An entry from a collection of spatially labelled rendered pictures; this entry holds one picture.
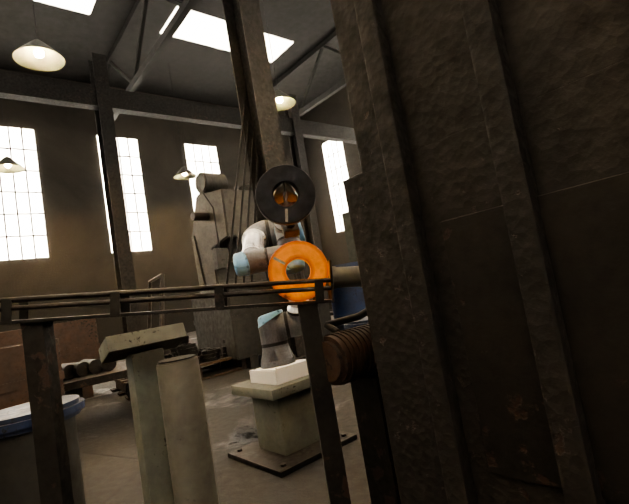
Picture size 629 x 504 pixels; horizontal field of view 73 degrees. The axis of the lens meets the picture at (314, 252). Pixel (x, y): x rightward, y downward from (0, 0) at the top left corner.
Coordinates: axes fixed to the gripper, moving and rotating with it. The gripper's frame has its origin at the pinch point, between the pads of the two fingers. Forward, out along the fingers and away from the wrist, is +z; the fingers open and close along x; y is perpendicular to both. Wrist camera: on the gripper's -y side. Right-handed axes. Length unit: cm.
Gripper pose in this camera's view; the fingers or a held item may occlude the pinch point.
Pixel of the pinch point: (284, 188)
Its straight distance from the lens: 113.3
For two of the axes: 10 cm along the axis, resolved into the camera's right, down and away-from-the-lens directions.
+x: 9.8, -1.6, 1.0
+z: 0.4, -3.5, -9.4
